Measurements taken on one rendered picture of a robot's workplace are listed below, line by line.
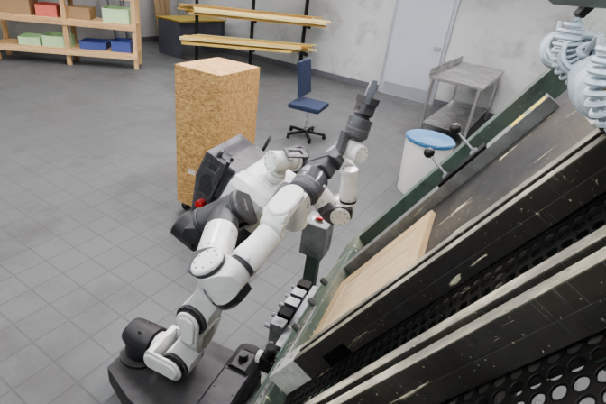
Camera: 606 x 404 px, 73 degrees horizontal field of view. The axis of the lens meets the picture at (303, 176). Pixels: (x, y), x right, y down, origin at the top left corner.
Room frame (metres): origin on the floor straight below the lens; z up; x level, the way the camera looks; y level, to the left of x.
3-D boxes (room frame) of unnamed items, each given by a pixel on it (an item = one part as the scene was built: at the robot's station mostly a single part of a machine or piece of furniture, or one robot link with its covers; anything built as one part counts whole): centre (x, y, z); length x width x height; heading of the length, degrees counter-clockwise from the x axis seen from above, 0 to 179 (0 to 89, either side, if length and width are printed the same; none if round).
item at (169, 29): (9.70, 2.95, 0.38); 1.44 x 0.74 x 0.77; 151
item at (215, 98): (3.13, 0.75, 0.63); 0.50 x 0.42 x 1.25; 155
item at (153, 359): (1.33, 0.49, 0.28); 0.21 x 0.20 x 0.13; 70
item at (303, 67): (5.19, 0.06, 0.49); 0.57 x 0.54 x 0.97; 52
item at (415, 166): (4.00, -1.24, 0.31); 0.50 x 0.50 x 0.62
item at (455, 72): (6.47, -2.34, 0.50); 1.99 x 0.74 x 1.00; 151
